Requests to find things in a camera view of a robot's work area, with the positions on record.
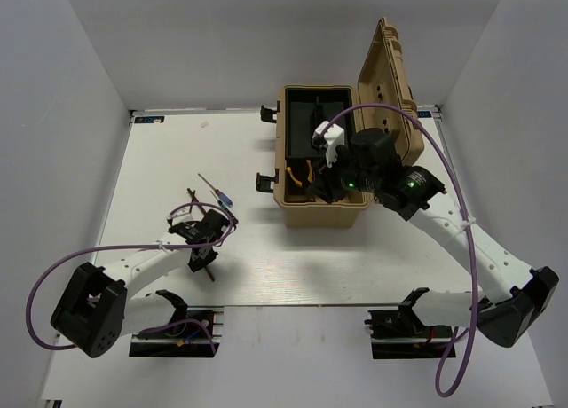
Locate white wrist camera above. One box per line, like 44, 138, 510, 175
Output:
167, 207, 194, 226
312, 121, 345, 168

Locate yellow handled needle-nose pliers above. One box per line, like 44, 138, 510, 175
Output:
300, 159, 314, 189

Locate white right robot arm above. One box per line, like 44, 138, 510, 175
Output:
309, 122, 559, 348

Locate tan plastic toolbox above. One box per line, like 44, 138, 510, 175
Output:
256, 19, 425, 228

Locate black front toolbox latch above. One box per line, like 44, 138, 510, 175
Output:
255, 168, 280, 193

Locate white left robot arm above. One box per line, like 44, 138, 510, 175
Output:
51, 206, 238, 358

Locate black toolbox latch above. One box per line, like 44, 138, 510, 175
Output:
259, 100, 281, 124
255, 168, 280, 193

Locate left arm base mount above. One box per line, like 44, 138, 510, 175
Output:
129, 308, 224, 359

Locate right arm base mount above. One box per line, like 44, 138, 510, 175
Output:
364, 307, 453, 360

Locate small dark hex key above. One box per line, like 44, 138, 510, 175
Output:
186, 186, 209, 214

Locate black rear toolbox latch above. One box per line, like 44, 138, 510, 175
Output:
259, 100, 281, 124

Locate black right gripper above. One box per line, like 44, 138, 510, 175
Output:
307, 145, 381, 204

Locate yellow handled small pliers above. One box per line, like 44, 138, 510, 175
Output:
286, 166, 304, 188

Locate black toolbox tray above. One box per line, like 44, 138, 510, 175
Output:
284, 86, 352, 160

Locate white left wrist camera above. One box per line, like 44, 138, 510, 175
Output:
167, 207, 194, 226

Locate blue handled screwdriver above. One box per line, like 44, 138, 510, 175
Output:
198, 173, 222, 192

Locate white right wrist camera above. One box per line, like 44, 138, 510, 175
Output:
312, 121, 345, 168

